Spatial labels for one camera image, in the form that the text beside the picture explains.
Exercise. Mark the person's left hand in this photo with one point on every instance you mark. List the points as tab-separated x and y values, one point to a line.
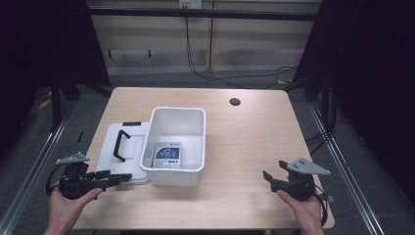
67	212

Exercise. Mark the white plastic storage bin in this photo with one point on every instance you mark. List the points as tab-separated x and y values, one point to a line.
176	137

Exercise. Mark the black metal stand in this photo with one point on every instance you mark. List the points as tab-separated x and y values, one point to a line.
56	104

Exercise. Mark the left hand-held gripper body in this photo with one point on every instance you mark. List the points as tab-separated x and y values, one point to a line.
75	186

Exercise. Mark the small black stick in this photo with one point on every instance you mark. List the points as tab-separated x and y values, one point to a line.
80	137

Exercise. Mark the black horizontal frame bar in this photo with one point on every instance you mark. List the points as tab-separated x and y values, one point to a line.
202	14

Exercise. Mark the dark curtain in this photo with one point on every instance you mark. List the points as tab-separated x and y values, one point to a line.
368	65
45	42

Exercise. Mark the person's right hand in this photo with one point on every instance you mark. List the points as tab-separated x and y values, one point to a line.
305	213

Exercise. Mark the round black table grommet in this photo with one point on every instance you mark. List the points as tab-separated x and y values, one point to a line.
235	101

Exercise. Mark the white wall socket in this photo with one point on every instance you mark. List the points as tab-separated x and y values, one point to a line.
190	3

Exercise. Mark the small white and blue box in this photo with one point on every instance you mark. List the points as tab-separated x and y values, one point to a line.
167	156

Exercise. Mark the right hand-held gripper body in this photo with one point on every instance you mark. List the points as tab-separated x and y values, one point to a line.
298	186

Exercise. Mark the aluminium floor rail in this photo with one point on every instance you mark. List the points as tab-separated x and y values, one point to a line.
345	169
29	176

